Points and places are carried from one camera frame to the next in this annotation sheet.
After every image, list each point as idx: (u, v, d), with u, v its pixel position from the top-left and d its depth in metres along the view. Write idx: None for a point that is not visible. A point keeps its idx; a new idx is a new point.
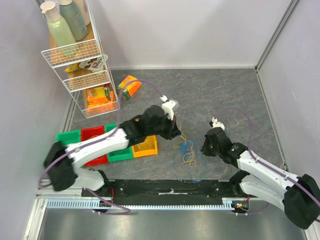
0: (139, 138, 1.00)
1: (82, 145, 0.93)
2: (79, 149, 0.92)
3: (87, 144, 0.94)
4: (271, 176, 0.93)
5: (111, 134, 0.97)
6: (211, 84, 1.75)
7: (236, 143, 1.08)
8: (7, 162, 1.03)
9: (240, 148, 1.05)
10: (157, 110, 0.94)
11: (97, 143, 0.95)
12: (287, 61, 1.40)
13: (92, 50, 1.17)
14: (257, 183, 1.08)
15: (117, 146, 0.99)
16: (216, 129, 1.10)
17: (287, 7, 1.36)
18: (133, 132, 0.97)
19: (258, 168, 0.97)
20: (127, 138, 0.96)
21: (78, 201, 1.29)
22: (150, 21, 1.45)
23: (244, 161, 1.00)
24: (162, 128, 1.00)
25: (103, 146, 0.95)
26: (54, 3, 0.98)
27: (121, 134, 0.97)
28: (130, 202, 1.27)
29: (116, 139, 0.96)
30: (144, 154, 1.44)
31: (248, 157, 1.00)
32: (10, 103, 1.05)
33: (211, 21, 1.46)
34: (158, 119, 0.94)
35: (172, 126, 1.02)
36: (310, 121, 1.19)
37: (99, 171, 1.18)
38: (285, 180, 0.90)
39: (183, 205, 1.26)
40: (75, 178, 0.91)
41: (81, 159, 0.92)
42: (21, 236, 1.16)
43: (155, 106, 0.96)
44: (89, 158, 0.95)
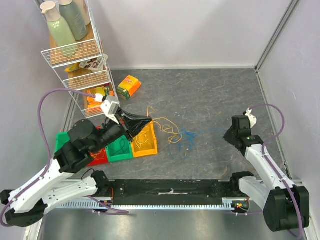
0: (85, 161, 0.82)
1: (19, 193, 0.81)
2: (17, 199, 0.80)
3: (23, 189, 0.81)
4: (268, 172, 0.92)
5: (45, 171, 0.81)
6: (211, 84, 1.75)
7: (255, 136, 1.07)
8: (7, 162, 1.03)
9: (256, 140, 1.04)
10: (81, 128, 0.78)
11: (33, 185, 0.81)
12: (287, 61, 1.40)
13: (92, 50, 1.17)
14: (254, 184, 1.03)
15: (60, 178, 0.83)
16: (241, 115, 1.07)
17: (287, 7, 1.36)
18: (69, 160, 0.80)
19: (261, 162, 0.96)
20: (61, 172, 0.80)
21: (78, 201, 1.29)
22: (150, 21, 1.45)
23: (252, 150, 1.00)
24: (109, 134, 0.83)
25: (41, 187, 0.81)
26: (54, 3, 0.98)
27: (56, 166, 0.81)
28: (130, 202, 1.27)
29: (53, 174, 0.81)
30: (145, 154, 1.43)
31: (258, 149, 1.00)
32: (10, 104, 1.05)
33: (211, 21, 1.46)
34: (86, 139, 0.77)
35: (125, 127, 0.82)
36: (310, 121, 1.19)
37: (94, 175, 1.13)
38: (279, 182, 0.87)
39: (183, 205, 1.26)
40: (33, 215, 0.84)
41: (24, 207, 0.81)
42: (21, 236, 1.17)
43: (80, 122, 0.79)
44: (35, 200, 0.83)
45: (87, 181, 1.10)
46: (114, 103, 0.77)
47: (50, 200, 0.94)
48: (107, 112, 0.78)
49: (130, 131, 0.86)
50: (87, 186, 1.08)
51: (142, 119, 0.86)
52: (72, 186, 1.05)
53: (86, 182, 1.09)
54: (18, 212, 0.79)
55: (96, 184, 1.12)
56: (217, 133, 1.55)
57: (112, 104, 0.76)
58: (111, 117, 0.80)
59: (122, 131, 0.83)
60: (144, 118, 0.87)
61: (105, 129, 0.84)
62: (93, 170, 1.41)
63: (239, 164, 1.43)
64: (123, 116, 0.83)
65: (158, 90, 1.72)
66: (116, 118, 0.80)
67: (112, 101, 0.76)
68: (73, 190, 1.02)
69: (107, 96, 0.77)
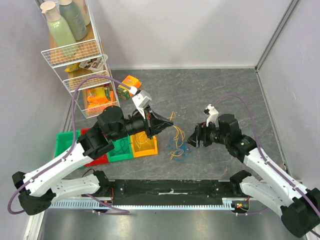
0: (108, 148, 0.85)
1: (37, 174, 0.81)
2: (34, 179, 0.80)
3: (42, 171, 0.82)
4: (278, 182, 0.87)
5: (67, 153, 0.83)
6: (211, 84, 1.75)
7: (247, 138, 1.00)
8: (7, 162, 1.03)
9: (250, 144, 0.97)
10: (110, 114, 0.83)
11: (53, 167, 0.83)
12: (287, 61, 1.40)
13: (92, 50, 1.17)
14: (257, 185, 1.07)
15: (80, 163, 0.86)
16: (229, 118, 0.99)
17: (287, 7, 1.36)
18: (93, 144, 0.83)
19: (266, 170, 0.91)
20: (84, 155, 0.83)
21: (78, 201, 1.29)
22: (150, 21, 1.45)
23: (252, 159, 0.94)
24: (133, 126, 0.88)
25: (61, 169, 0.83)
26: (54, 3, 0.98)
27: (80, 149, 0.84)
28: (130, 202, 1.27)
29: (74, 157, 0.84)
30: (145, 154, 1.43)
31: (258, 156, 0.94)
32: (10, 103, 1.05)
33: (211, 21, 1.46)
34: (114, 123, 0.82)
35: (148, 122, 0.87)
36: (310, 121, 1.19)
37: (96, 171, 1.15)
38: (293, 190, 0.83)
39: (183, 205, 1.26)
40: (46, 200, 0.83)
41: (40, 189, 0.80)
42: (21, 236, 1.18)
43: (109, 108, 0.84)
44: (50, 184, 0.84)
45: (91, 177, 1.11)
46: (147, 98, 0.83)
47: (58, 190, 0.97)
48: (137, 104, 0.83)
49: (152, 128, 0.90)
50: (90, 182, 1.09)
51: (164, 121, 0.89)
52: (77, 181, 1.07)
53: (89, 179, 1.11)
54: (33, 193, 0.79)
55: (99, 182, 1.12)
56: None
57: (145, 98, 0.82)
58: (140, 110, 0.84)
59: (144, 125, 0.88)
60: (167, 121, 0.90)
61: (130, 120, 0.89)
62: (93, 170, 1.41)
63: (239, 164, 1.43)
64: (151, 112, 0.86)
65: (158, 90, 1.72)
66: (144, 112, 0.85)
67: (146, 95, 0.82)
68: (77, 185, 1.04)
69: (142, 91, 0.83)
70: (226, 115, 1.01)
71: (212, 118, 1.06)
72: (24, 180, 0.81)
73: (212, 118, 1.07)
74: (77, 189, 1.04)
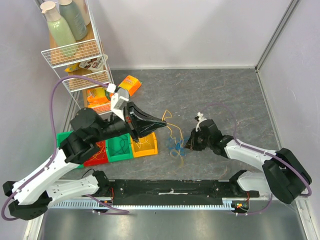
0: (91, 151, 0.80)
1: (23, 184, 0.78)
2: (21, 189, 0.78)
3: (27, 180, 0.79)
4: (252, 154, 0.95)
5: (50, 161, 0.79)
6: (211, 84, 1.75)
7: (226, 135, 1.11)
8: (7, 162, 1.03)
9: (228, 138, 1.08)
10: (83, 118, 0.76)
11: (37, 176, 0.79)
12: (287, 61, 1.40)
13: (92, 50, 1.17)
14: (248, 175, 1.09)
15: (65, 169, 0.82)
16: (207, 122, 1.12)
17: (287, 7, 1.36)
18: (75, 150, 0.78)
19: (243, 151, 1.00)
20: (66, 162, 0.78)
21: (78, 201, 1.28)
22: (150, 21, 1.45)
23: (230, 147, 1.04)
24: (115, 127, 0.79)
25: (46, 178, 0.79)
26: (54, 3, 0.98)
27: (61, 156, 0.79)
28: (130, 202, 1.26)
29: (58, 165, 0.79)
30: (145, 154, 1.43)
31: (233, 144, 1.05)
32: (10, 103, 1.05)
33: (212, 21, 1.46)
34: (89, 127, 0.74)
35: (130, 125, 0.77)
36: (310, 121, 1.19)
37: (95, 173, 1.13)
38: (263, 155, 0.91)
39: (183, 205, 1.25)
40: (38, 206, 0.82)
41: (28, 198, 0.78)
42: (21, 236, 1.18)
43: (81, 112, 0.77)
44: (40, 191, 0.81)
45: (90, 178, 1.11)
46: (122, 99, 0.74)
47: (55, 194, 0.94)
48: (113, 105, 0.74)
49: (138, 130, 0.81)
50: (89, 183, 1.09)
51: (154, 122, 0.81)
52: (74, 183, 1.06)
53: (88, 180, 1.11)
54: (21, 203, 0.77)
55: (98, 183, 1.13)
56: None
57: (119, 99, 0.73)
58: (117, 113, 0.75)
59: (127, 128, 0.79)
60: (158, 121, 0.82)
61: (111, 122, 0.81)
62: (93, 170, 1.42)
63: (239, 164, 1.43)
64: (131, 114, 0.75)
65: (158, 90, 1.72)
66: (122, 114, 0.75)
67: (120, 96, 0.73)
68: (75, 187, 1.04)
69: (119, 90, 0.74)
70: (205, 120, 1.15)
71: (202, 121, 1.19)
72: (13, 190, 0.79)
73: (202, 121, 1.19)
74: (76, 191, 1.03)
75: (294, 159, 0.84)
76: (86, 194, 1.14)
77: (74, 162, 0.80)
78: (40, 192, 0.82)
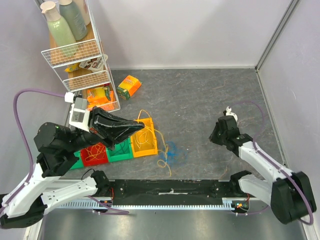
0: (65, 164, 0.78)
1: (9, 199, 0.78)
2: (8, 204, 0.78)
3: (12, 195, 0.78)
4: (265, 166, 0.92)
5: (29, 176, 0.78)
6: (211, 84, 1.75)
7: (245, 134, 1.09)
8: (7, 162, 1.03)
9: (245, 138, 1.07)
10: (45, 134, 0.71)
11: (20, 191, 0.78)
12: (287, 62, 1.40)
13: (92, 50, 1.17)
14: (253, 180, 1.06)
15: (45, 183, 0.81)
16: (226, 116, 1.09)
17: (287, 7, 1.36)
18: (50, 165, 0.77)
19: (257, 157, 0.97)
20: (43, 176, 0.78)
21: (78, 201, 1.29)
22: (150, 21, 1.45)
23: (245, 149, 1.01)
24: (85, 137, 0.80)
25: (28, 193, 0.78)
26: (54, 3, 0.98)
27: (39, 171, 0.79)
28: (130, 202, 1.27)
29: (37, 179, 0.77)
30: (145, 154, 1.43)
31: (250, 146, 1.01)
32: (11, 103, 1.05)
33: (211, 21, 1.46)
34: (50, 146, 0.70)
35: (99, 135, 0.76)
36: (310, 121, 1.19)
37: (92, 175, 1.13)
38: (277, 172, 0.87)
39: (183, 205, 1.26)
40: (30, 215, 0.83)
41: (17, 211, 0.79)
42: (21, 236, 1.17)
43: (43, 127, 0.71)
44: (29, 203, 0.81)
45: (87, 181, 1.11)
46: (77, 110, 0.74)
47: (50, 200, 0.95)
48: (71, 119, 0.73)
49: (111, 136, 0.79)
50: (86, 186, 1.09)
51: (128, 126, 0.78)
52: (72, 186, 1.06)
53: (86, 182, 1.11)
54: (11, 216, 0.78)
55: (96, 184, 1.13)
56: None
57: (75, 111, 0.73)
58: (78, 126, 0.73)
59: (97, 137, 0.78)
60: (132, 125, 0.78)
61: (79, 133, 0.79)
62: (93, 170, 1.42)
63: (239, 164, 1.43)
64: (95, 124, 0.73)
65: (158, 90, 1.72)
66: (86, 126, 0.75)
67: (75, 107, 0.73)
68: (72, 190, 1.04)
69: (74, 102, 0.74)
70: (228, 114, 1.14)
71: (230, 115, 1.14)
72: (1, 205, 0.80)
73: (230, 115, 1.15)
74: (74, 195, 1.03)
75: (307, 185, 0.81)
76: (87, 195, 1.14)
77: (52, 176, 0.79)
78: (29, 204, 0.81)
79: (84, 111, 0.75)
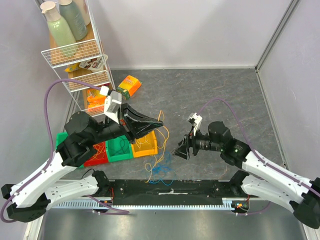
0: (87, 155, 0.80)
1: (21, 187, 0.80)
2: (19, 193, 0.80)
3: (25, 184, 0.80)
4: (283, 181, 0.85)
5: (47, 165, 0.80)
6: (211, 84, 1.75)
7: (239, 142, 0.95)
8: (7, 162, 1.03)
9: (244, 149, 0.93)
10: (76, 122, 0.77)
11: (35, 179, 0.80)
12: (287, 62, 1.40)
13: (92, 50, 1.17)
14: (259, 184, 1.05)
15: (61, 174, 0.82)
16: (219, 127, 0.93)
17: (287, 7, 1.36)
18: (72, 153, 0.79)
19: (269, 172, 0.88)
20: (63, 165, 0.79)
21: (78, 201, 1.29)
22: (150, 21, 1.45)
23: (252, 164, 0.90)
24: (110, 129, 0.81)
25: (43, 181, 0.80)
26: (54, 3, 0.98)
27: (58, 160, 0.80)
28: (130, 202, 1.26)
29: (54, 169, 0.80)
30: (145, 154, 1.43)
31: (256, 160, 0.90)
32: (10, 103, 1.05)
33: (211, 21, 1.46)
34: (82, 132, 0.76)
35: (125, 127, 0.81)
36: (310, 121, 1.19)
37: (94, 173, 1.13)
38: (299, 186, 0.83)
39: (183, 205, 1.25)
40: (35, 209, 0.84)
41: (26, 202, 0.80)
42: (21, 236, 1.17)
43: (75, 116, 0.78)
44: (38, 194, 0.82)
45: (89, 179, 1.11)
46: (114, 102, 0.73)
47: (53, 196, 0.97)
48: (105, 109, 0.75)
49: (133, 131, 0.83)
50: (88, 184, 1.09)
51: (149, 123, 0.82)
52: (74, 184, 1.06)
53: (87, 181, 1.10)
54: (19, 206, 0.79)
55: (97, 183, 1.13)
56: None
57: (112, 102, 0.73)
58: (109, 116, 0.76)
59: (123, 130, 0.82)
60: (154, 122, 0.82)
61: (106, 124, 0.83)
62: (93, 170, 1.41)
63: None
64: (125, 116, 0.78)
65: (158, 90, 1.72)
66: (116, 118, 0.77)
67: (113, 99, 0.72)
68: (73, 189, 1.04)
69: (112, 93, 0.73)
70: (215, 124, 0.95)
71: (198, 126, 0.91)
72: (11, 193, 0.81)
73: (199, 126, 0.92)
74: (75, 192, 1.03)
75: None
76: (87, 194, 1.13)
77: (71, 166, 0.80)
78: (38, 195, 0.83)
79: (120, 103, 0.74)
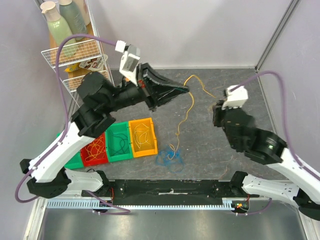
0: (104, 123, 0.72)
1: (39, 161, 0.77)
2: (37, 167, 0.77)
3: (42, 157, 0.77)
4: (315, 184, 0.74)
5: (63, 136, 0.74)
6: (211, 84, 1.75)
7: (266, 133, 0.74)
8: (7, 162, 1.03)
9: (277, 144, 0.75)
10: (90, 84, 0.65)
11: (52, 152, 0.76)
12: (287, 62, 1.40)
13: (92, 50, 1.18)
14: (260, 183, 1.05)
15: (79, 145, 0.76)
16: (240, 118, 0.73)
17: (287, 6, 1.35)
18: (87, 122, 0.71)
19: (302, 176, 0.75)
20: (80, 135, 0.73)
21: (78, 201, 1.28)
22: (150, 21, 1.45)
23: (286, 166, 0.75)
24: (128, 94, 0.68)
25: (60, 154, 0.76)
26: (54, 3, 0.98)
27: (74, 130, 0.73)
28: (130, 202, 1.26)
29: (71, 140, 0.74)
30: (145, 154, 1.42)
31: (292, 161, 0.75)
32: (10, 103, 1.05)
33: (212, 21, 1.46)
34: (96, 95, 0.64)
35: (144, 91, 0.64)
36: (310, 120, 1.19)
37: (97, 172, 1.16)
38: None
39: (183, 205, 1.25)
40: (55, 185, 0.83)
41: (46, 177, 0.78)
42: (21, 236, 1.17)
43: (88, 77, 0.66)
44: (57, 168, 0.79)
45: (96, 175, 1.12)
46: (132, 57, 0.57)
47: (73, 177, 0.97)
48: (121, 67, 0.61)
49: (155, 98, 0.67)
50: (96, 178, 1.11)
51: (173, 87, 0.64)
52: (87, 174, 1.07)
53: (94, 175, 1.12)
54: (39, 181, 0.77)
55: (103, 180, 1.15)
56: (217, 133, 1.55)
57: (129, 58, 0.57)
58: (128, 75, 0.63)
59: (142, 95, 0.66)
60: (178, 86, 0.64)
61: (123, 88, 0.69)
62: (93, 170, 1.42)
63: (239, 164, 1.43)
64: (144, 77, 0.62)
65: None
66: (134, 78, 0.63)
67: (130, 53, 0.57)
68: (87, 178, 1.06)
69: (128, 47, 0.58)
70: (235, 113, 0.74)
71: (232, 103, 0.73)
72: (29, 168, 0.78)
73: (232, 104, 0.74)
74: (87, 182, 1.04)
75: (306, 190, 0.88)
76: (87, 191, 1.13)
77: (89, 136, 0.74)
78: (57, 169, 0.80)
79: (139, 60, 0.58)
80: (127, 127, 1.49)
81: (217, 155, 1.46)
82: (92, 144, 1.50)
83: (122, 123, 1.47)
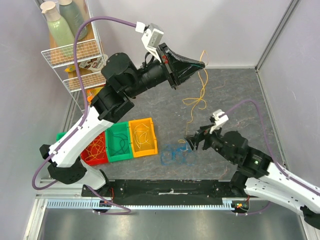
0: (125, 106, 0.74)
1: (59, 145, 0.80)
2: (58, 151, 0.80)
3: (62, 143, 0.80)
4: (305, 194, 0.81)
5: (83, 120, 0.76)
6: (211, 84, 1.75)
7: (255, 151, 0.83)
8: (7, 162, 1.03)
9: (263, 159, 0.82)
10: (116, 63, 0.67)
11: (72, 137, 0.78)
12: (286, 62, 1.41)
13: (92, 50, 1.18)
14: (264, 188, 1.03)
15: (98, 130, 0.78)
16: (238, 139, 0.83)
17: (287, 7, 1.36)
18: (108, 106, 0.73)
19: (290, 186, 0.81)
20: (100, 119, 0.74)
21: (78, 201, 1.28)
22: (150, 21, 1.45)
23: (274, 178, 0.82)
24: (149, 75, 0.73)
25: (80, 139, 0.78)
26: (54, 3, 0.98)
27: (94, 114, 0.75)
28: (130, 202, 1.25)
29: (90, 124, 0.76)
30: (145, 154, 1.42)
31: (279, 173, 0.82)
32: (10, 103, 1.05)
33: (212, 21, 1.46)
34: (122, 75, 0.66)
35: (167, 67, 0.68)
36: (310, 120, 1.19)
37: (100, 170, 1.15)
38: None
39: (183, 205, 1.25)
40: (74, 169, 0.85)
41: (66, 161, 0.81)
42: (21, 236, 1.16)
43: (112, 57, 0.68)
44: (76, 152, 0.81)
45: (100, 173, 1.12)
46: (156, 32, 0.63)
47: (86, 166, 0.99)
48: (147, 43, 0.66)
49: (175, 75, 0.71)
50: (101, 176, 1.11)
51: (192, 64, 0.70)
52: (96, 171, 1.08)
53: (100, 173, 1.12)
54: (59, 165, 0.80)
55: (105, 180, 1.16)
56: None
57: (154, 33, 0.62)
58: (152, 52, 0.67)
59: (165, 73, 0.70)
60: (196, 62, 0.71)
61: (145, 69, 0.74)
62: None
63: None
64: (167, 52, 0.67)
65: (158, 91, 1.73)
66: (158, 55, 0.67)
67: (154, 29, 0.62)
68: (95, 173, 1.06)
69: (150, 24, 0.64)
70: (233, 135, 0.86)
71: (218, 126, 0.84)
72: (50, 153, 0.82)
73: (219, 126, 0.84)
74: (93, 178, 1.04)
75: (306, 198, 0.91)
76: (89, 187, 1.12)
77: (108, 120, 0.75)
78: (77, 154, 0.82)
79: (163, 34, 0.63)
80: (127, 127, 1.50)
81: (217, 155, 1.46)
82: (92, 144, 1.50)
83: (122, 123, 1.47)
